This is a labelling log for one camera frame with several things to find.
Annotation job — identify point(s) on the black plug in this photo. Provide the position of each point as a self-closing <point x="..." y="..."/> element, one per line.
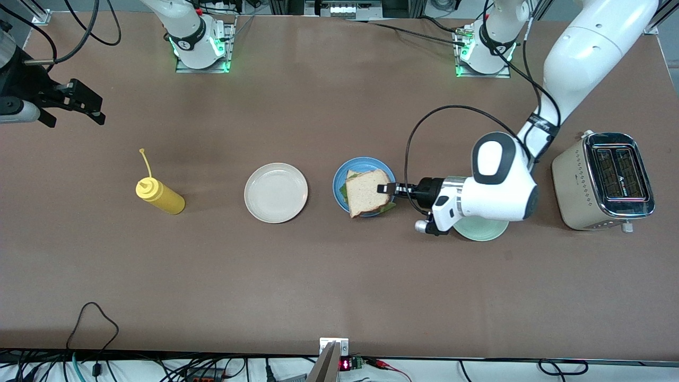
<point x="97" y="370"/>

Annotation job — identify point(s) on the beige chrome toaster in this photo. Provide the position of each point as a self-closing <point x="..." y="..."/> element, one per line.
<point x="575" y="185"/>

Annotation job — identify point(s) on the yellow squeeze bottle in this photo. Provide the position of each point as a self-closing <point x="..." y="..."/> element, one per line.
<point x="167" y="200"/>

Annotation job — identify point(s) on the aluminium camera post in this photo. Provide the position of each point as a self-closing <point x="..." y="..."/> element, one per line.
<point x="326" y="366"/>

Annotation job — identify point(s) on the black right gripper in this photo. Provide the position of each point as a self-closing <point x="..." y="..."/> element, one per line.
<point x="22" y="84"/>

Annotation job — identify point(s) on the blue plate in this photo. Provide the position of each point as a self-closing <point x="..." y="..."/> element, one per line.
<point x="366" y="162"/>

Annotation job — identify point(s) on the circuit board red display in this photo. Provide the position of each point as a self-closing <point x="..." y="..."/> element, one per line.
<point x="346" y="365"/>

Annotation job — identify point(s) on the black device white lights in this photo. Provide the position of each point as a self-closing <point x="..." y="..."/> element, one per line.
<point x="342" y="9"/>

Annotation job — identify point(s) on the metal corner bracket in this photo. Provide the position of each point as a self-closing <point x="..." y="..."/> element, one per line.
<point x="651" y="31"/>
<point x="41" y="17"/>

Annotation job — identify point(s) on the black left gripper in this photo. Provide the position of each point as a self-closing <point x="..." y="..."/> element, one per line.
<point x="428" y="192"/>

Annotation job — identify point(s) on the toasted bread slice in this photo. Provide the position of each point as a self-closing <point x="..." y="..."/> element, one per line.
<point x="366" y="193"/>
<point x="352" y="173"/>

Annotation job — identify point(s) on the green lettuce leaf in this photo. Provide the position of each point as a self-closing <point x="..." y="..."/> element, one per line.
<point x="384" y="208"/>

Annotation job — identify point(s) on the black power strip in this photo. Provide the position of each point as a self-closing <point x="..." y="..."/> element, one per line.
<point x="204" y="378"/>

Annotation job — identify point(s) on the pale green plate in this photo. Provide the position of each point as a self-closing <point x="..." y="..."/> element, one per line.
<point x="480" y="231"/>

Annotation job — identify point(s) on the metal mounting plate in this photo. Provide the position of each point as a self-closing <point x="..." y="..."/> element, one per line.
<point x="324" y="344"/>

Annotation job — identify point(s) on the pale pink plate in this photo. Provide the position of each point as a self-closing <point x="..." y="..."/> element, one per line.
<point x="276" y="193"/>

